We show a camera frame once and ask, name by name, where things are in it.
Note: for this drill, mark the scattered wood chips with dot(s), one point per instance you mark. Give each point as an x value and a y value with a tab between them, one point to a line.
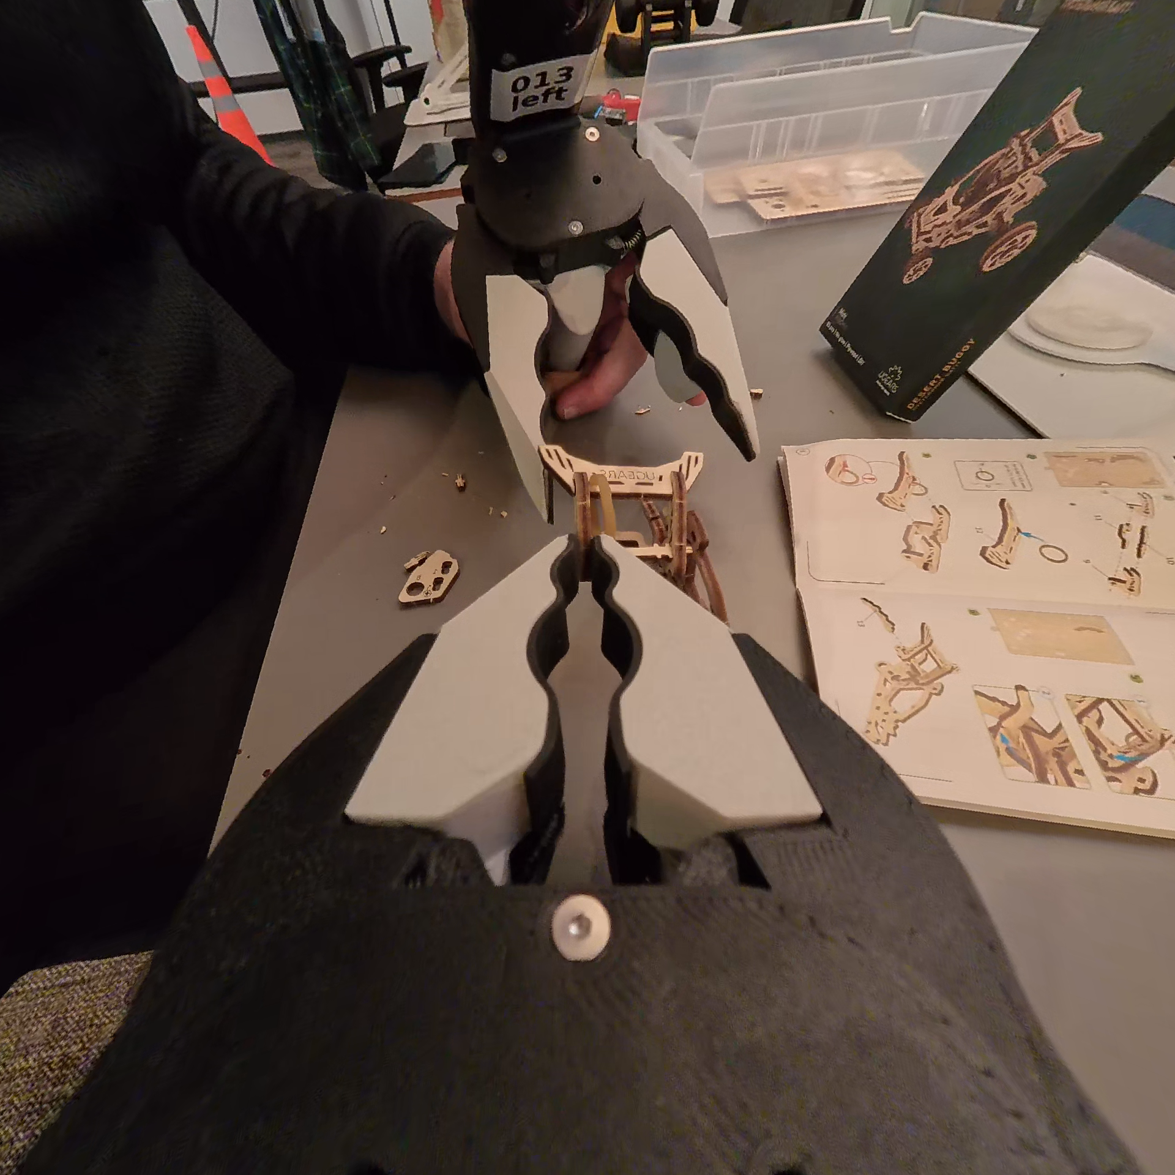
456	478

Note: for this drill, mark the dark plaid hanging jacket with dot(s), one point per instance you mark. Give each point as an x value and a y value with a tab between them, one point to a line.
321	92

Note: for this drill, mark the dark model kit box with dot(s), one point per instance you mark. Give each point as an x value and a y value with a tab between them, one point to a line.
991	228

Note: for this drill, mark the assembly instruction booklet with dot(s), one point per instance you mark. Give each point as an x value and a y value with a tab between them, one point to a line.
963	642

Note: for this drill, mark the wooden offcut plate with holes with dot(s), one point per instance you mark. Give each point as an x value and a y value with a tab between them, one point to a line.
427	579

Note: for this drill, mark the white paper sheet with disc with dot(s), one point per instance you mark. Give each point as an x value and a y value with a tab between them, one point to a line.
1083	320

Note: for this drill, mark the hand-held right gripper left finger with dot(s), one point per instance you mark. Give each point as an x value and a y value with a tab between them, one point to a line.
459	716

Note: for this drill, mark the orange traffic cone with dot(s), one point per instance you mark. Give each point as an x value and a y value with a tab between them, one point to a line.
224	100

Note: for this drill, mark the clear plastic bin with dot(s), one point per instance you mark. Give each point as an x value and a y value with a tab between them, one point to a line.
697	110

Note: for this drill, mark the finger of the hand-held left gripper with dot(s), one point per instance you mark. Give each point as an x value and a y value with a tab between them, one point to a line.
725	366
509	366

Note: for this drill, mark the person's left forearm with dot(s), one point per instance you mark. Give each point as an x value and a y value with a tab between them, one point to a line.
348	266

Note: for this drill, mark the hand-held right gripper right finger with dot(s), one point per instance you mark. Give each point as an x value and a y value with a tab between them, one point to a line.
697	724

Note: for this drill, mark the wooden part sheets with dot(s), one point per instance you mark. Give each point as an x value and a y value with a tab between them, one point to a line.
807	188

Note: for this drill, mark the person's left hand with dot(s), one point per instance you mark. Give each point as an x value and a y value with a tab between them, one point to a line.
611	366

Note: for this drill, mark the wooden buggy model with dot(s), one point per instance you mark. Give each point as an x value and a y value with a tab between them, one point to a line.
633	476

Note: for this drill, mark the black flat device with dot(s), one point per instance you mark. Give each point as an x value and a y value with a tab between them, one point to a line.
422	164

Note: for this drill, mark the black office chair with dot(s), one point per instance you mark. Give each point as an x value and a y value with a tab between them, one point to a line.
376	57

